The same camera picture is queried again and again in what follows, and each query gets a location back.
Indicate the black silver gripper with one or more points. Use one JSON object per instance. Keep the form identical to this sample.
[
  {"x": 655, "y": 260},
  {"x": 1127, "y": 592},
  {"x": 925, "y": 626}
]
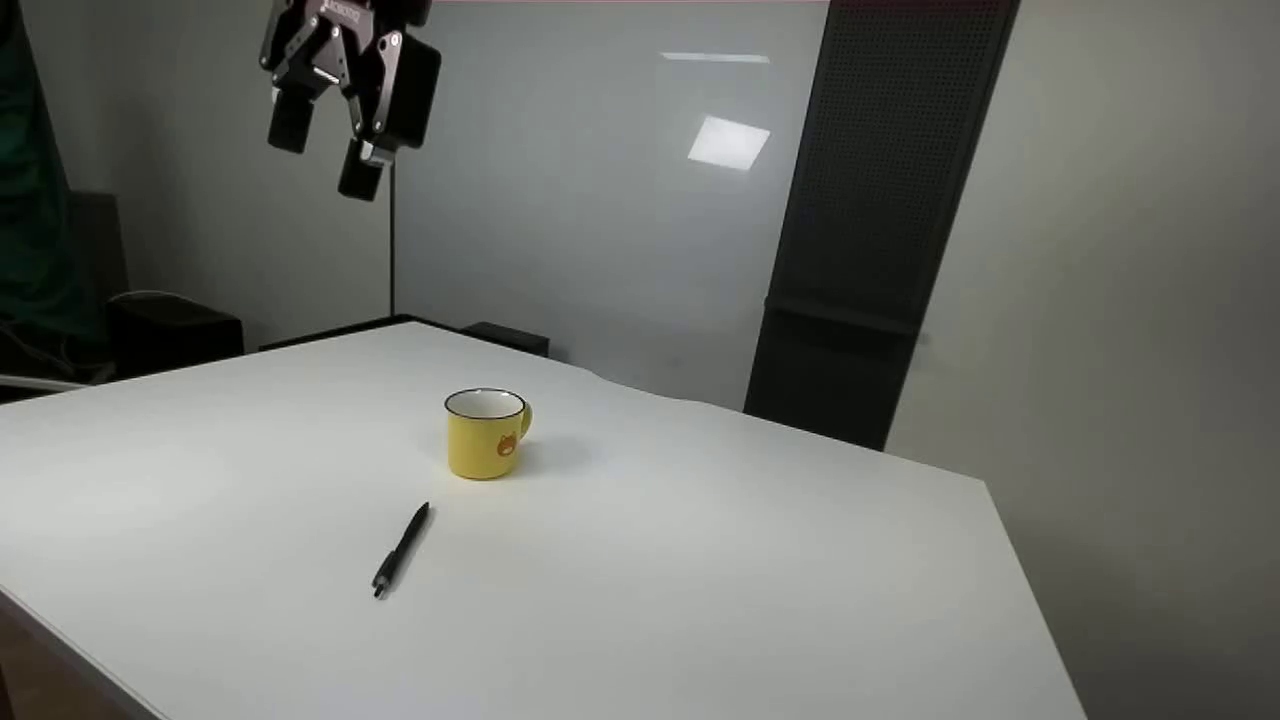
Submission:
[{"x": 369, "y": 55}]

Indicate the black pen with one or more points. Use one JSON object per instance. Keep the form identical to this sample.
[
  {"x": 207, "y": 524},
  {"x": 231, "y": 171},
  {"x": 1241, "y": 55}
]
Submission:
[{"x": 397, "y": 557}]

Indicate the yellow enamel cup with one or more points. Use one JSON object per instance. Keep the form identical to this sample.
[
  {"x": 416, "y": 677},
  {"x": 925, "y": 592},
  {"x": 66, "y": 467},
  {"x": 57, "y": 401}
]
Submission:
[{"x": 484, "y": 430}]

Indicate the white glossy board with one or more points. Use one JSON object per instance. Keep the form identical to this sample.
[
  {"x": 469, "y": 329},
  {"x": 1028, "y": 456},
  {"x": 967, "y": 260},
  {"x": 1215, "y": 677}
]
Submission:
[{"x": 612, "y": 179}]

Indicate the green curtain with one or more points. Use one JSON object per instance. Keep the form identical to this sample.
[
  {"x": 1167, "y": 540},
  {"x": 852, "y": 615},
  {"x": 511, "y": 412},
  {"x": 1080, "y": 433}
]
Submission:
[{"x": 51, "y": 307}]

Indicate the dark vertical pillar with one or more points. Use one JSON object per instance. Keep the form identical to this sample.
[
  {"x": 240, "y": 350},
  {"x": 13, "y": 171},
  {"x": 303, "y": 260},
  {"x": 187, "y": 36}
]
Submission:
[{"x": 892, "y": 123}]

